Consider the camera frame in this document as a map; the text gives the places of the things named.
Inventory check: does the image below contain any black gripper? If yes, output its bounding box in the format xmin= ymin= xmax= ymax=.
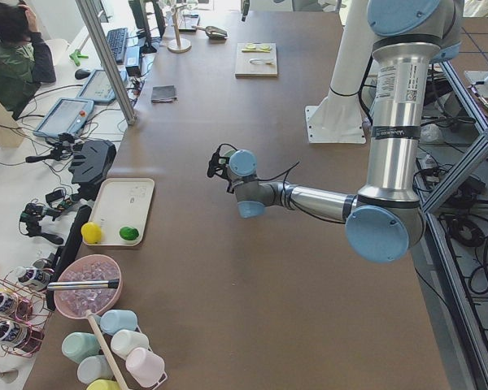
xmin=241 ymin=0 xmax=250 ymax=21
xmin=226 ymin=172 xmax=237 ymax=193

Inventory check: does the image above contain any white ceramic spoon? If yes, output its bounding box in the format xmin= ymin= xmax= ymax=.
xmin=249 ymin=58 xmax=276 ymax=66

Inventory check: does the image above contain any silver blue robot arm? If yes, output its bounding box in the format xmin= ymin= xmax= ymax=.
xmin=208 ymin=1 xmax=464 ymax=262

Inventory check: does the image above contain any pink bowl with ice cubes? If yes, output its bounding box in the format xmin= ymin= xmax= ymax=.
xmin=46 ymin=254 xmax=123 ymax=319

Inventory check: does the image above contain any steel scoop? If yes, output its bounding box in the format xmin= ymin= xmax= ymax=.
xmin=193 ymin=25 xmax=228 ymax=41

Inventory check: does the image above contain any yellow plastic knife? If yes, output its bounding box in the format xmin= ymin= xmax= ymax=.
xmin=241 ymin=48 xmax=271 ymax=53

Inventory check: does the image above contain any bamboo cutting board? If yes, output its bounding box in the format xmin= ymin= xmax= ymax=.
xmin=234 ymin=42 xmax=278 ymax=78

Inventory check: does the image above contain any wooden mug tree stand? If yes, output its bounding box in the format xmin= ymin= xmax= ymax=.
xmin=162 ymin=1 xmax=191 ymax=54

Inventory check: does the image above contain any black monitor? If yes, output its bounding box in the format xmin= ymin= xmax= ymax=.
xmin=128 ymin=0 xmax=166 ymax=54

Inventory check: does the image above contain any cream serving tray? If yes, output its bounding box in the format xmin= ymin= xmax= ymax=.
xmin=83 ymin=178 xmax=155 ymax=247

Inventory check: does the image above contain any green lime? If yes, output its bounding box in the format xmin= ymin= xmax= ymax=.
xmin=119 ymin=226 xmax=140 ymax=241

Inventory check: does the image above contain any grey folded cloth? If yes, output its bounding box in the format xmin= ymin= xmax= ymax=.
xmin=150 ymin=85 xmax=177 ymax=103

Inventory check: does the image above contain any black keyboard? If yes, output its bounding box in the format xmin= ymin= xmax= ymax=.
xmin=106 ymin=28 xmax=129 ymax=64

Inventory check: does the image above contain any yellow lemon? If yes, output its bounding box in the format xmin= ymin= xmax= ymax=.
xmin=81 ymin=222 xmax=102 ymax=245

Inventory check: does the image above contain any upper blue teach pendant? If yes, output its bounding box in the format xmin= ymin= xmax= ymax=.
xmin=76 ymin=69 xmax=115 ymax=106

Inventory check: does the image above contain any blue teach pendant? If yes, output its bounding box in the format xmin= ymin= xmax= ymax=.
xmin=76 ymin=69 xmax=115 ymax=106
xmin=33 ymin=98 xmax=94 ymax=139

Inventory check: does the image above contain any lower blue teach pendant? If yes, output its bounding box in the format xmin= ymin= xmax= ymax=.
xmin=33 ymin=98 xmax=94 ymax=139

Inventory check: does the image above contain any pastel cup rack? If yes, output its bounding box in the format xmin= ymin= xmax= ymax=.
xmin=76 ymin=309 xmax=168 ymax=389

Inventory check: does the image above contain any seated person green jacket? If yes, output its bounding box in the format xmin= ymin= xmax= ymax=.
xmin=0 ymin=2 xmax=56 ymax=119

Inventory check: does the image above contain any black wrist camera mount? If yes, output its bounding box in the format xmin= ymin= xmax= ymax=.
xmin=207 ymin=144 xmax=229 ymax=180

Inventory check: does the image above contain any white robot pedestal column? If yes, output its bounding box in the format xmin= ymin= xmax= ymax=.
xmin=305 ymin=0 xmax=374 ymax=144

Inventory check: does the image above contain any aluminium frame post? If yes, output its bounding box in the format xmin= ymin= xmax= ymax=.
xmin=76 ymin=0 xmax=137 ymax=126

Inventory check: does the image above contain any copper wire bottle rack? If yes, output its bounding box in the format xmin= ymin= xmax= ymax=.
xmin=0 ymin=271 xmax=52 ymax=358

